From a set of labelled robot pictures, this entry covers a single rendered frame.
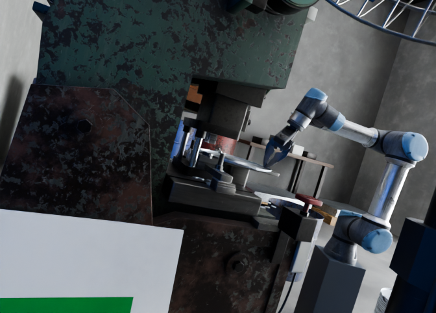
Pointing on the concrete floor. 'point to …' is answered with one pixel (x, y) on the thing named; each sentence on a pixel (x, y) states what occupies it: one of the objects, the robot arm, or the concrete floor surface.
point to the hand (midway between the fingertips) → (265, 165)
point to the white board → (84, 265)
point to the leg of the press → (134, 197)
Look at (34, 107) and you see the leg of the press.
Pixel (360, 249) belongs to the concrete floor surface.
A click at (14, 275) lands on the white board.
